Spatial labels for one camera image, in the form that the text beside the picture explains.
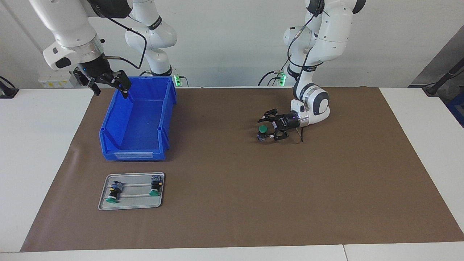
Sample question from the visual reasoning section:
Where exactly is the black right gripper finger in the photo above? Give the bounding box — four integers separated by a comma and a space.
74, 69, 101, 96
111, 70, 132, 99

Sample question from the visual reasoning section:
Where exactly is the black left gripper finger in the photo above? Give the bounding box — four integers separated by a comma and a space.
257, 108, 281, 123
258, 130, 289, 142

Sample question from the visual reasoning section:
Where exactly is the green button with white block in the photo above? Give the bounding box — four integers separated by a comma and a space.
149, 175, 163, 197

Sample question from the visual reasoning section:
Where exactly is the green button with yellow-blue block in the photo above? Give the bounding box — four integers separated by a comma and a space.
106, 180, 124, 204

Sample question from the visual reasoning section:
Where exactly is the white power strip box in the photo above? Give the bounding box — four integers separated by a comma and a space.
38, 71, 78, 88

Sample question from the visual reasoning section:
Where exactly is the blue plastic storage bin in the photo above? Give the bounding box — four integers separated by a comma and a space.
99, 76, 177, 161

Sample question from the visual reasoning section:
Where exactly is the brown table mat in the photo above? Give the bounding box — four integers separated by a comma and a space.
20, 86, 464, 252

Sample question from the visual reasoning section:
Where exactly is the grey metal tray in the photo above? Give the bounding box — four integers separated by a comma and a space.
98, 172, 165, 211

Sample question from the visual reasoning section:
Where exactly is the black stand pole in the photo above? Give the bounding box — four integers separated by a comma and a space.
422, 58, 464, 96

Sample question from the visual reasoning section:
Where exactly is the blue crate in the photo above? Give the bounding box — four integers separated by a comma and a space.
447, 91, 464, 128

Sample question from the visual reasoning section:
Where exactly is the black left base cable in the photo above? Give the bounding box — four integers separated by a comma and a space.
257, 54, 292, 86

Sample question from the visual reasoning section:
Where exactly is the black base cable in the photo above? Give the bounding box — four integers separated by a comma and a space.
139, 70, 190, 87
257, 54, 292, 86

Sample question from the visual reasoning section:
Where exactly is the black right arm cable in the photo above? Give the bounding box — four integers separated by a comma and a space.
103, 13, 148, 69

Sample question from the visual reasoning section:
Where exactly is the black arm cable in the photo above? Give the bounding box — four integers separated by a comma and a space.
287, 0, 325, 144
103, 13, 148, 69

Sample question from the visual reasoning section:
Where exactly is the black right base cable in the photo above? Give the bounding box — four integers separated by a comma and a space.
139, 70, 190, 87

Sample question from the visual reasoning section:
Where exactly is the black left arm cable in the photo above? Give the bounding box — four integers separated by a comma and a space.
287, 0, 325, 144

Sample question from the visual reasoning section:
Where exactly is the black clamp mount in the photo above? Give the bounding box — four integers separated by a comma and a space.
0, 76, 19, 99

